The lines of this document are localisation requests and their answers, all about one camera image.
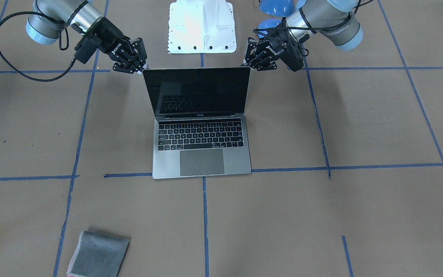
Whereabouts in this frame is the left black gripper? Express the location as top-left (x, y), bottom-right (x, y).
top-left (241, 29), bottom-right (305, 72)

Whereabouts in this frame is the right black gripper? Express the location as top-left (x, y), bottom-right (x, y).
top-left (92, 17), bottom-right (149, 74)

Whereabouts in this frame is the grey laptop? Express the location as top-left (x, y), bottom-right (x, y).
top-left (143, 66), bottom-right (252, 179)

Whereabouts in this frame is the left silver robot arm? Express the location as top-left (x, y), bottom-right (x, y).
top-left (243, 0), bottom-right (364, 72)

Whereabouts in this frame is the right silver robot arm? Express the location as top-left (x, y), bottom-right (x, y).
top-left (26, 0), bottom-right (148, 73)

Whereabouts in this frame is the blue desk lamp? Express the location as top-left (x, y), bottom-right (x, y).
top-left (257, 0), bottom-right (295, 29)

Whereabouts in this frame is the grey folded cloth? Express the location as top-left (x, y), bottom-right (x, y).
top-left (67, 231), bottom-right (130, 277)

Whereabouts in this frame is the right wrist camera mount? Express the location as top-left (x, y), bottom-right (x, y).
top-left (74, 34), bottom-right (102, 64)

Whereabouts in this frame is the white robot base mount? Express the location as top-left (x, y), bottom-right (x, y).
top-left (167, 0), bottom-right (237, 54)

